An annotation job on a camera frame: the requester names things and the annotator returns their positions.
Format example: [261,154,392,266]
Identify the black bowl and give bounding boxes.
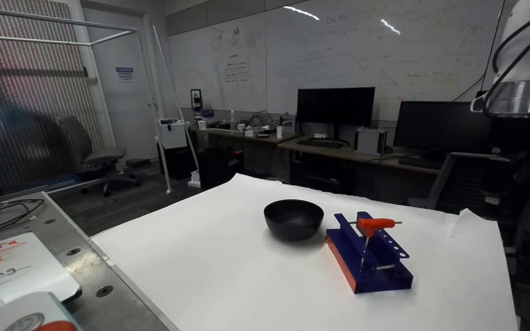
[264,199,325,243]

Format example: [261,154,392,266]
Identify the black mesh office chair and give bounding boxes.
[407,151,530,258]

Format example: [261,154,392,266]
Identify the black monitor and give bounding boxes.
[296,86,376,141]
[392,100,494,161]

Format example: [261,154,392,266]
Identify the black keyboard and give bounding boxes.
[398,155,444,170]
[297,138,347,149]

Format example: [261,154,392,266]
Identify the silver computer box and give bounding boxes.
[353,127,389,156]

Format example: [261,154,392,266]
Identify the wooden desk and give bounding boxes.
[277,135,441,196]

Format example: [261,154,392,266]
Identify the whiteboard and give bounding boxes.
[167,0,507,123]

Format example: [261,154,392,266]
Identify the blue tool holder block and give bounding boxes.
[325,211,414,294]

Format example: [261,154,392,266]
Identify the black cabinet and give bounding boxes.
[199,147,245,190]

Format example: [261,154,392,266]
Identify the large white paper sheet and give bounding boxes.
[91,173,518,331]

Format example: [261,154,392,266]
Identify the white door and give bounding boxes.
[82,4,161,162]

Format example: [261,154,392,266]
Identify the grey office chair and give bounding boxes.
[57,115,142,198]

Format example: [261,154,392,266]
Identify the metal table with holes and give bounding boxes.
[0,192,180,331]

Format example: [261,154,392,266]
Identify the window with blinds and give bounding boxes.
[0,0,105,196]

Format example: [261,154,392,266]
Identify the white sheet with red writing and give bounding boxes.
[0,232,82,322]

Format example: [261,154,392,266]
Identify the white box with teal edge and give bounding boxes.
[0,291,84,331]

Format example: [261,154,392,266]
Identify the red handled hex key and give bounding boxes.
[349,217,403,273]

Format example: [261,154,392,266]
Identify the coil of black cable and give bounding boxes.
[247,112,276,130]

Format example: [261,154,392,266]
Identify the white pipe frame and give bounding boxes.
[0,4,201,195]

